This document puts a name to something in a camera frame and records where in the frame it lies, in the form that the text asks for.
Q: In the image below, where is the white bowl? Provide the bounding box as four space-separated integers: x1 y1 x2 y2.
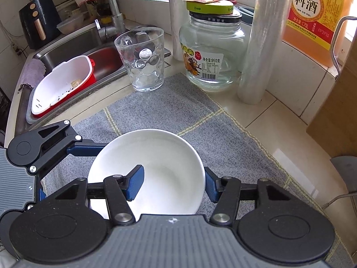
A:
88 129 206 218

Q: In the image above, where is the steel kitchen faucet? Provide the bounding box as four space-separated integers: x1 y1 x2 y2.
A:
94 0 127 42

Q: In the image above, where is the red white colander basin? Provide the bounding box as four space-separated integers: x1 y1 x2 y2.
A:
31 55 96 118

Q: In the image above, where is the stainless steel sink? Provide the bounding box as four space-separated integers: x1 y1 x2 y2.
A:
14 24 127 136

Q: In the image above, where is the clear glass mug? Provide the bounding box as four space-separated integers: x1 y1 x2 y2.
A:
114 27 165 92

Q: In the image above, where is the bamboo cutting board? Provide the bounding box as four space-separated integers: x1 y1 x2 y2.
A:
307 39 357 157

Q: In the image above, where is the black air fryer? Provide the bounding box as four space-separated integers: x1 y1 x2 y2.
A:
19 0 61 50

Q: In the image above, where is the glass jar green lid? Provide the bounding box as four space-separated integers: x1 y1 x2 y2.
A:
179 0 249 92

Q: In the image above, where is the tall plastic cup stack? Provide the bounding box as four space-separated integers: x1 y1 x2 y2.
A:
237 0 291 105

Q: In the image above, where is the orange cooking wine jug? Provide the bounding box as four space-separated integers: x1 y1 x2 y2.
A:
282 0 353 67

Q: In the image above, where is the santoku knife black handle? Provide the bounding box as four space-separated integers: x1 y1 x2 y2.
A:
330 155 356 187

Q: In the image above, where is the metal wire board rack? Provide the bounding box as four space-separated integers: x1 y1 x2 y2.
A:
321 16 357 210

